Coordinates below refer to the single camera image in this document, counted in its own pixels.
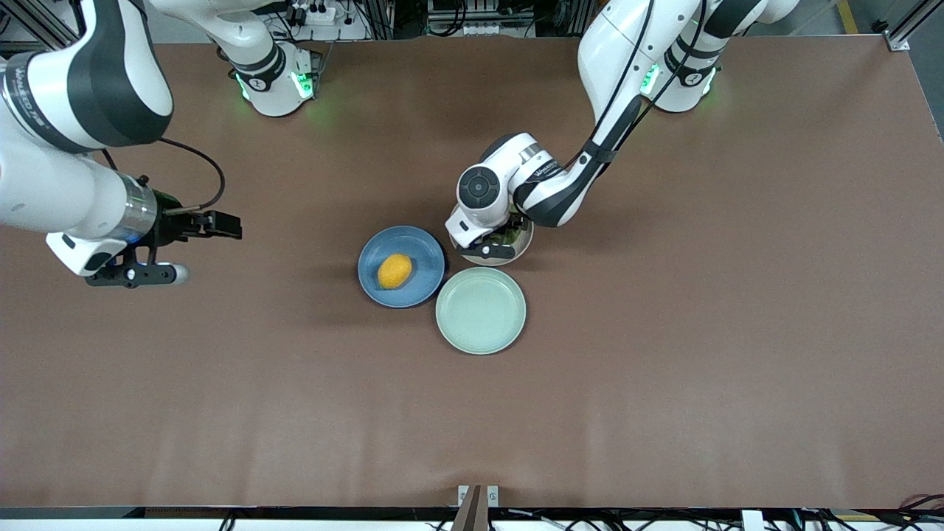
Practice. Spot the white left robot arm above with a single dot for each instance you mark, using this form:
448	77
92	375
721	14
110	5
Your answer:
627	44

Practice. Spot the yellow lemon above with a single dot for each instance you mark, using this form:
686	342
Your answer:
394	271

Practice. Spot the pale green plate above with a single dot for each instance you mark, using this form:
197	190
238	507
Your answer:
481	310

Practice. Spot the small white box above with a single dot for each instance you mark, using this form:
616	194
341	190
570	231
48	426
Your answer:
752	520

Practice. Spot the aluminium frame profile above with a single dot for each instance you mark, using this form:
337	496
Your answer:
37	22
903	33

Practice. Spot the beige plate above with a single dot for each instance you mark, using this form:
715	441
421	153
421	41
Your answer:
516	258

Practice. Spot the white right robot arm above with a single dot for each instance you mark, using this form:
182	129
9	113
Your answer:
44	177

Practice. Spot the small white socket strip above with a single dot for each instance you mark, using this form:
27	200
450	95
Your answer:
481	29

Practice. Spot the green lettuce leaf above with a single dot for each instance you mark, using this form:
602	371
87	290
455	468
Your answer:
519	234

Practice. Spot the blue plate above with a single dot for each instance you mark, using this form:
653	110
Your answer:
420	258

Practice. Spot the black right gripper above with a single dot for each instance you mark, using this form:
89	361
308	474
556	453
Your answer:
171	223

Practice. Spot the metal bracket at table edge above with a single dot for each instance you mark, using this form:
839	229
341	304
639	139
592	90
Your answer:
472	509

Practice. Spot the white power strip with plugs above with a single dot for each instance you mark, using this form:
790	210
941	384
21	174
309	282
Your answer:
324	16

